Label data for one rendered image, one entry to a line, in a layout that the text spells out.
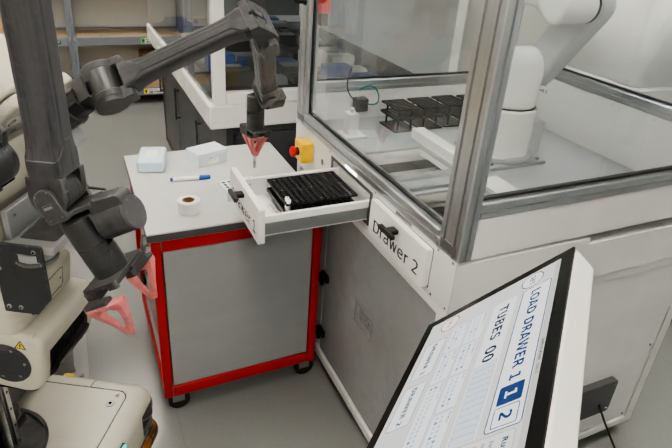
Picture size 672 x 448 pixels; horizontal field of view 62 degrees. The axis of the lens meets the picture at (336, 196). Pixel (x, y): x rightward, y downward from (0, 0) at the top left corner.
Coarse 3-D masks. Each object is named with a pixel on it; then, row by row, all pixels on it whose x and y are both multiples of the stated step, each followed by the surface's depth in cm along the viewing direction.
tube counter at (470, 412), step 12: (492, 348) 76; (480, 360) 76; (492, 360) 73; (480, 372) 73; (492, 372) 71; (468, 384) 72; (480, 384) 70; (468, 396) 70; (480, 396) 68; (468, 408) 67; (480, 408) 65; (456, 420) 67; (468, 420) 65; (480, 420) 63; (456, 432) 65; (468, 432) 63; (456, 444) 62
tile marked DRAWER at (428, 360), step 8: (432, 344) 94; (440, 344) 91; (424, 352) 93; (432, 352) 91; (424, 360) 90; (432, 360) 88; (416, 368) 90; (424, 368) 87; (432, 368) 85; (416, 376) 87
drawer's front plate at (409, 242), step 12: (372, 204) 156; (372, 216) 157; (384, 216) 151; (396, 216) 148; (372, 228) 158; (396, 228) 146; (408, 228) 142; (384, 240) 153; (396, 240) 146; (408, 240) 141; (420, 240) 137; (396, 252) 147; (408, 252) 142; (420, 252) 136; (432, 252) 134; (408, 264) 142; (420, 264) 137; (420, 276) 138
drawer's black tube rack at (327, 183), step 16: (288, 176) 172; (304, 176) 173; (320, 176) 174; (336, 176) 175; (272, 192) 169; (288, 192) 162; (304, 192) 163; (320, 192) 165; (336, 192) 164; (352, 192) 166; (304, 208) 160
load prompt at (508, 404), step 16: (544, 288) 80; (528, 304) 80; (544, 304) 76; (528, 320) 76; (512, 336) 75; (528, 336) 72; (512, 352) 71; (528, 352) 68; (512, 368) 68; (528, 368) 65; (512, 384) 65; (528, 384) 62; (496, 400) 64; (512, 400) 62; (496, 416) 61; (512, 416) 59
